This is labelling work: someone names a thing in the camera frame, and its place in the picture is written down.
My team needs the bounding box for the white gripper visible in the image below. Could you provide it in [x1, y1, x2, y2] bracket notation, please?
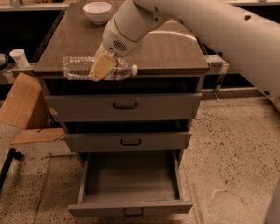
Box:
[88, 19, 137, 82]

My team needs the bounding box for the clear plastic water bottle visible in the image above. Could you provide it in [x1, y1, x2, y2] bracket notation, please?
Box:
[63, 56, 138, 82]

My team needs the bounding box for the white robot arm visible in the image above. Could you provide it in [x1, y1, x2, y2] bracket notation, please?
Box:
[90, 0, 280, 113]

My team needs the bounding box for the top grey drawer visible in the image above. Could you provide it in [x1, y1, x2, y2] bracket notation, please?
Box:
[46, 93, 202, 122]

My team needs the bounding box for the grey drawer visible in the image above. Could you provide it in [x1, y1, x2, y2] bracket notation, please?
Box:
[68, 150, 192, 217]
[64, 132, 191, 153]
[46, 93, 202, 122]

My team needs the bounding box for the grey drawer cabinet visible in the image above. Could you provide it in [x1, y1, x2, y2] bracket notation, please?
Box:
[33, 0, 210, 218]

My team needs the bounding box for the middle grey drawer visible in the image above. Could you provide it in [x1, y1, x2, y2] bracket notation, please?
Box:
[64, 132, 191, 153]

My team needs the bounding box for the bottom grey drawer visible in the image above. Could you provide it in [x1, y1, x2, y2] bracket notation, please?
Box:
[68, 150, 192, 217]

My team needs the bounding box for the white ceramic bowl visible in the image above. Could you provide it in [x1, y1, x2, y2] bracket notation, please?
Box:
[83, 2, 112, 25]

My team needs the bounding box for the white paper cup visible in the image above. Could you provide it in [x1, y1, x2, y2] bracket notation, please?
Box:
[9, 49, 29, 68]

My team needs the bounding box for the brown cardboard box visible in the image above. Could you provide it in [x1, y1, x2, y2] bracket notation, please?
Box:
[0, 72, 49, 129]

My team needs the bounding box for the flat cardboard piece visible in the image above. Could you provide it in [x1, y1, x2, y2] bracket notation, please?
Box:
[11, 128, 65, 145]

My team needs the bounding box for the black metal stand leg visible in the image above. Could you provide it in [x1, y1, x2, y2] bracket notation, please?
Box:
[0, 148, 23, 192]

